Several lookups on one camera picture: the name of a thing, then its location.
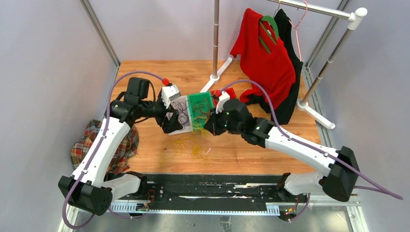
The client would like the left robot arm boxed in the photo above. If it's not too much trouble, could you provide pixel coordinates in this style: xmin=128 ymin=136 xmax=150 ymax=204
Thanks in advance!
xmin=58 ymin=77 xmax=183 ymax=216

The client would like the red plastic bin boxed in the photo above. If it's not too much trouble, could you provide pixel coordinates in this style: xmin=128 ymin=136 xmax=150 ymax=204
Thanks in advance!
xmin=210 ymin=87 xmax=236 ymax=106

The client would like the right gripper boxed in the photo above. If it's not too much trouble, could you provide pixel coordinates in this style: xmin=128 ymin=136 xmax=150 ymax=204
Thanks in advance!
xmin=204 ymin=106 xmax=242 ymax=137

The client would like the pink clothes hanger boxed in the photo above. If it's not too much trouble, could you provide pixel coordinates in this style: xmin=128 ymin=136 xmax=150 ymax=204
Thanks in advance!
xmin=289 ymin=0 xmax=308 ymax=61

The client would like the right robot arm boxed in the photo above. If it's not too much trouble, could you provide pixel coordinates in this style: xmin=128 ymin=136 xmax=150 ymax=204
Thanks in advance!
xmin=204 ymin=99 xmax=360 ymax=202

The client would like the plaid flannel shirt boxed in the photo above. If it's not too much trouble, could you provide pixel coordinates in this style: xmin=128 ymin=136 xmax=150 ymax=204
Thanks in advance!
xmin=70 ymin=120 xmax=139 ymax=174

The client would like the aluminium frame rail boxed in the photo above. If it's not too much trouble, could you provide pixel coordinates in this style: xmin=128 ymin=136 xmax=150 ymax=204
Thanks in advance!
xmin=79 ymin=0 xmax=120 ymax=69

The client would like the green plastic bin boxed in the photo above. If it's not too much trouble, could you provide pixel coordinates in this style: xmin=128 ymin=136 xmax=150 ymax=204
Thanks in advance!
xmin=188 ymin=92 xmax=214 ymax=131

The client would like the green clothes hanger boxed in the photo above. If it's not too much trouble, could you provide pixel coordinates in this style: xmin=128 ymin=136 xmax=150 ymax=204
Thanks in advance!
xmin=258 ymin=15 xmax=280 ymax=54

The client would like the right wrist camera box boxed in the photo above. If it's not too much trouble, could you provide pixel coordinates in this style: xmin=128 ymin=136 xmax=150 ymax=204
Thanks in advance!
xmin=216 ymin=91 xmax=230 ymax=114

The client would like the blue thin cable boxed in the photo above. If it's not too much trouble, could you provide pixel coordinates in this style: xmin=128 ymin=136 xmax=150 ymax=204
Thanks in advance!
xmin=171 ymin=100 xmax=191 ymax=127

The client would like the yellow thin cable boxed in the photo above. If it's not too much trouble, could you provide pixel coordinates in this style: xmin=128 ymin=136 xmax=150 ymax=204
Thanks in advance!
xmin=160 ymin=137 xmax=193 ymax=164
xmin=191 ymin=109 xmax=214 ymax=161

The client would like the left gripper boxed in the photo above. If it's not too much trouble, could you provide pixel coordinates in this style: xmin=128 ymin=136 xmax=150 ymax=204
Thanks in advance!
xmin=140 ymin=93 xmax=184 ymax=132

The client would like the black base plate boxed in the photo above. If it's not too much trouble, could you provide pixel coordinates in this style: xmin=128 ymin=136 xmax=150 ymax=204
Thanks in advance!
xmin=122 ymin=174 xmax=307 ymax=213

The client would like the white plastic bin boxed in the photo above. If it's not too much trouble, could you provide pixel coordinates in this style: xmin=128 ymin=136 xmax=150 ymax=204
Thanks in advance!
xmin=169 ymin=96 xmax=193 ymax=135

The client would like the red thin cable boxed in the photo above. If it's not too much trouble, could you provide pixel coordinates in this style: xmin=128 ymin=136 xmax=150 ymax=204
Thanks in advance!
xmin=191 ymin=99 xmax=214 ymax=124

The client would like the red shirt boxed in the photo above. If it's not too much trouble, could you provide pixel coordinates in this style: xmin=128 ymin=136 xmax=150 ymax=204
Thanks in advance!
xmin=230 ymin=8 xmax=296 ymax=113

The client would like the black shirt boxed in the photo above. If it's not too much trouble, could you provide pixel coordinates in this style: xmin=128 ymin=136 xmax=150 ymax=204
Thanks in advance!
xmin=251 ymin=9 xmax=303 ymax=125

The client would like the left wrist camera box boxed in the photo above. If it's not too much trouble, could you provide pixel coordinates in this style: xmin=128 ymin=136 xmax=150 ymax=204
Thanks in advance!
xmin=161 ymin=85 xmax=181 ymax=109

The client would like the metal clothes rack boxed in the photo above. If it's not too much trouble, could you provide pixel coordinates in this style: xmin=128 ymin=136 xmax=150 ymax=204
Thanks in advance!
xmin=200 ymin=0 xmax=368 ymax=130

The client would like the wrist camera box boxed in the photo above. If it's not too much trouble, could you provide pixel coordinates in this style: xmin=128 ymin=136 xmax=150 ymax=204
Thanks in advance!
xmin=216 ymin=91 xmax=230 ymax=114
xmin=161 ymin=85 xmax=181 ymax=109

